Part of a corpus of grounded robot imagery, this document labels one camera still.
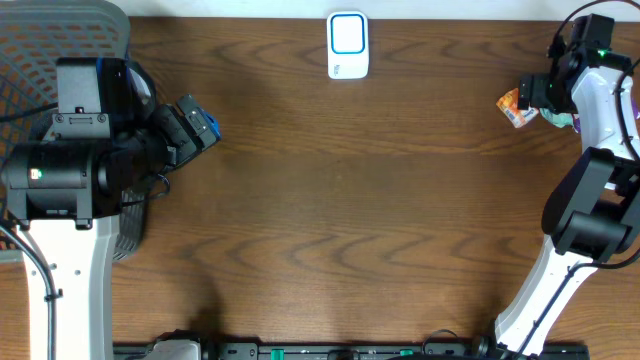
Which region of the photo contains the small orange juice carton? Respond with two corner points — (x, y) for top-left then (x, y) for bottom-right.
(496, 88), (539, 128)

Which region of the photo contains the green snack packet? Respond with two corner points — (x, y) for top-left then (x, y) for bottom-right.
(539, 108), (575, 128)

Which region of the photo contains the purple pink snack packet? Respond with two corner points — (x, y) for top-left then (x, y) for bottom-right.
(572, 99), (640, 134)

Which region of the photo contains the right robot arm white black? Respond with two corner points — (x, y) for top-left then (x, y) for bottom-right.
(474, 12), (639, 359)

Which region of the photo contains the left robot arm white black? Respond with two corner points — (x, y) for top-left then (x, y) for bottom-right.
(1, 58), (221, 359)

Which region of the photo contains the white barcode scanner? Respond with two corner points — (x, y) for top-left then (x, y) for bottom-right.
(326, 11), (370, 80)

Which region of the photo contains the grey plastic mesh basket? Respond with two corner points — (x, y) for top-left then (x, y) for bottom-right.
(0, 0), (151, 264)

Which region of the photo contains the black mounting rail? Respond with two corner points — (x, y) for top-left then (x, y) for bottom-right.
(114, 342), (591, 360)

